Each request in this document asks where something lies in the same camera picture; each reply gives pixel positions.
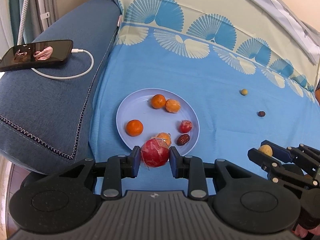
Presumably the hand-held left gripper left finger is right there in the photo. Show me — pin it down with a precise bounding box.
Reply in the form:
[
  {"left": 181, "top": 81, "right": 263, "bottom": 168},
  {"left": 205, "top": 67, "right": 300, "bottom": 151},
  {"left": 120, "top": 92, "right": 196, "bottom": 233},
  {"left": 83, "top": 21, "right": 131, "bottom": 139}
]
[{"left": 59, "top": 145, "right": 141, "bottom": 201}]

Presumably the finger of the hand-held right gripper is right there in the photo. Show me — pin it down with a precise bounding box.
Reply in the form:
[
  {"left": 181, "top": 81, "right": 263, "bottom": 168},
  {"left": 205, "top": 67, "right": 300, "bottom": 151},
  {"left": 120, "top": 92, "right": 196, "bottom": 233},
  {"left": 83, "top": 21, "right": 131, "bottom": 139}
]
[
  {"left": 260, "top": 141, "right": 300, "bottom": 164},
  {"left": 247, "top": 148, "right": 282, "bottom": 183}
]

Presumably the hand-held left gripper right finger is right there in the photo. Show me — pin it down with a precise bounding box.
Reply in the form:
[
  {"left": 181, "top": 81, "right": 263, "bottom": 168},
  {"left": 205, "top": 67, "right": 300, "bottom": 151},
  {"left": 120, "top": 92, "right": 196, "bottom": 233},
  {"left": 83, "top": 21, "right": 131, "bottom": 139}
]
[{"left": 169, "top": 147, "right": 251, "bottom": 201}]

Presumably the red apple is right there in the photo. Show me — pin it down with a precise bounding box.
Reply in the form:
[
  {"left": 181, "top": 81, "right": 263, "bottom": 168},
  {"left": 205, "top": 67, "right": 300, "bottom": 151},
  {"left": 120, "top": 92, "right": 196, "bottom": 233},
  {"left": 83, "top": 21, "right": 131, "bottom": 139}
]
[
  {"left": 140, "top": 138, "right": 171, "bottom": 171},
  {"left": 179, "top": 120, "right": 193, "bottom": 134}
]

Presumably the orange mandarin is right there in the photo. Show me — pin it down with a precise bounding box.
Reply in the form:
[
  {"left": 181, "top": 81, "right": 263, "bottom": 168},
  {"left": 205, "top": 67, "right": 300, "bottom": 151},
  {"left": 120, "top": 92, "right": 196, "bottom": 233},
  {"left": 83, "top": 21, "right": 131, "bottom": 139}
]
[
  {"left": 125, "top": 119, "right": 144, "bottom": 137},
  {"left": 155, "top": 132, "right": 172, "bottom": 147},
  {"left": 151, "top": 94, "right": 167, "bottom": 109},
  {"left": 165, "top": 99, "right": 181, "bottom": 114}
]

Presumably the lavender round plate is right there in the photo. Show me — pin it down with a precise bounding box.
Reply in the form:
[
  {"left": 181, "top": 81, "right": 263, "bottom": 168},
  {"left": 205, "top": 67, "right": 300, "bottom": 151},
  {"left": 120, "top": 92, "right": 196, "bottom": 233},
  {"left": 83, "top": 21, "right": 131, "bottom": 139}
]
[{"left": 116, "top": 88, "right": 200, "bottom": 157}]

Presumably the person's right hand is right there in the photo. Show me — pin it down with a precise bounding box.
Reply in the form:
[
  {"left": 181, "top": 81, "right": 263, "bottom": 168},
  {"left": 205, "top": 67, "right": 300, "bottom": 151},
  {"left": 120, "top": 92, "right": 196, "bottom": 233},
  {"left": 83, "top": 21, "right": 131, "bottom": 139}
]
[{"left": 291, "top": 187, "right": 320, "bottom": 240}]

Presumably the blue fan-print bedsheet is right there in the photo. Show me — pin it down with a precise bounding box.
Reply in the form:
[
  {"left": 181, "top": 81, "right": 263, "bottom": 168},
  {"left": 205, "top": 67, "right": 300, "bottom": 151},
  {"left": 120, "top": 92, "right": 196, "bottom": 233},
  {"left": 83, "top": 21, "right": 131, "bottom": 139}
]
[{"left": 89, "top": 0, "right": 320, "bottom": 196}]

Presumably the blue upholstered bed edge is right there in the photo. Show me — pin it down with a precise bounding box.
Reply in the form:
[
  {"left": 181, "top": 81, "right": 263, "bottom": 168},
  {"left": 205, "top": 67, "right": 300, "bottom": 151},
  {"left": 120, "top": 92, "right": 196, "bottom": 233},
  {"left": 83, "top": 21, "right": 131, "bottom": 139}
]
[{"left": 0, "top": 0, "right": 123, "bottom": 176}]

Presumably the grey quilt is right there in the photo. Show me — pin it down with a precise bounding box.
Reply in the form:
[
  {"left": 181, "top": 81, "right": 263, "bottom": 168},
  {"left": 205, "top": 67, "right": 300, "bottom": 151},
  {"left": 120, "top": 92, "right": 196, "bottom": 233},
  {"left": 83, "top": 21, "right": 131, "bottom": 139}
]
[{"left": 217, "top": 0, "right": 320, "bottom": 66}]

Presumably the black smartphone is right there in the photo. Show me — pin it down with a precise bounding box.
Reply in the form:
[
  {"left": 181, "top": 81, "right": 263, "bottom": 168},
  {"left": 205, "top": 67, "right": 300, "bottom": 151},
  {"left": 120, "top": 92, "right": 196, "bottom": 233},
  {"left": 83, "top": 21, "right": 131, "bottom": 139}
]
[{"left": 0, "top": 39, "right": 74, "bottom": 72}]

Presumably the white charging cable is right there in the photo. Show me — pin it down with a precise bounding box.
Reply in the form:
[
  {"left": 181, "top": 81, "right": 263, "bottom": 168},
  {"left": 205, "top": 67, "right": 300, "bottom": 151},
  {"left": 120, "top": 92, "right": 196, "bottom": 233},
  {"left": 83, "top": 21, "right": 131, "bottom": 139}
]
[{"left": 30, "top": 48, "right": 94, "bottom": 80}]

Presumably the grey braided hose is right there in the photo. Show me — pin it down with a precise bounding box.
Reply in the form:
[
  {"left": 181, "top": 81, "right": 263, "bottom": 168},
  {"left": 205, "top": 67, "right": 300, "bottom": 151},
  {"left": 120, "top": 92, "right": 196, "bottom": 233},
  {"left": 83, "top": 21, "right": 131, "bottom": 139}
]
[{"left": 18, "top": 0, "right": 34, "bottom": 45}]

